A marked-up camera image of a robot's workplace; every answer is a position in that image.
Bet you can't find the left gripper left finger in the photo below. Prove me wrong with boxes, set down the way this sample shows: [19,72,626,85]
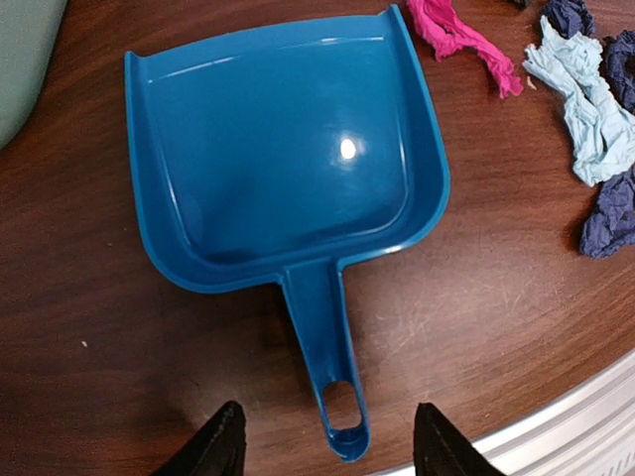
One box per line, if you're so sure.
[153,401,247,476]

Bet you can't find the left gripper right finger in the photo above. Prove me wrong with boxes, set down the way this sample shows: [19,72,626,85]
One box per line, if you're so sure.
[413,403,501,476]

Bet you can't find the blue plastic dustpan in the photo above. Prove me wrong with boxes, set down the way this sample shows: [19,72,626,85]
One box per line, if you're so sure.
[122,3,452,465]

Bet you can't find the light blue scrap lower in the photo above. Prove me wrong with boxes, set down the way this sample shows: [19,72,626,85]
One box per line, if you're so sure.
[523,16,634,186]

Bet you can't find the pink paper scrap left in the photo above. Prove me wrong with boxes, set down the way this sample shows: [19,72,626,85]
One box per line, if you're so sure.
[407,0,524,99]

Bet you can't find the green plastic trash bin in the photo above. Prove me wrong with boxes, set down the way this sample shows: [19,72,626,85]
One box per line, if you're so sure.
[0,0,67,147]

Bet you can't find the aluminium front frame rail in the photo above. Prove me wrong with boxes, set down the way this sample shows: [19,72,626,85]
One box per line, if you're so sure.
[473,352,634,475]

